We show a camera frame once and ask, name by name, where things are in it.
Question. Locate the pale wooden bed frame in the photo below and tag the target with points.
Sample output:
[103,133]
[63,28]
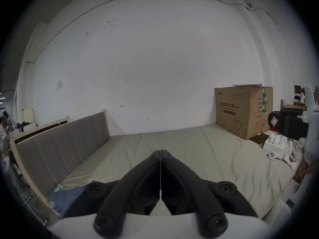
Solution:
[49,126]

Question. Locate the teal card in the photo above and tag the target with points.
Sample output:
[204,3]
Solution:
[56,189]

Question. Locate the brown cardboard carton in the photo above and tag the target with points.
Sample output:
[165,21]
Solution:
[239,111]

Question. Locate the white open box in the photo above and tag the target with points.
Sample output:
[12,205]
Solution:
[270,144]

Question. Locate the white hand controller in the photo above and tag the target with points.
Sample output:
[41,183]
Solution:
[274,155]

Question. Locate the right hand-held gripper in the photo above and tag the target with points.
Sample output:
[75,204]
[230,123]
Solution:
[314,133]

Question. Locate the grey padded headboard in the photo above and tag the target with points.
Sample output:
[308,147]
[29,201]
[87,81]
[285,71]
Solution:
[62,148]

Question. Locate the bed with beige sheet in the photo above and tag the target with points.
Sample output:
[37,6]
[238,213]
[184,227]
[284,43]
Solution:
[199,153]

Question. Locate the dark blue garment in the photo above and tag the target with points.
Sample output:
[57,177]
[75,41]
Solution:
[67,198]

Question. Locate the black bag with red trim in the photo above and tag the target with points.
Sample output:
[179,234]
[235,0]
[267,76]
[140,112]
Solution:
[274,128]

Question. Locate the person's right hand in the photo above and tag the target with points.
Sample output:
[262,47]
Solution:
[311,168]

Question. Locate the dark brown flat board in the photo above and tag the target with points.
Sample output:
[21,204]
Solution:
[260,138]

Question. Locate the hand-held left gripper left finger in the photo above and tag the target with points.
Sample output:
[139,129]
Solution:
[112,208]

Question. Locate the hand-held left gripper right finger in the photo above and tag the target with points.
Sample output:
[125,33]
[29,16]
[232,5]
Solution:
[209,208]

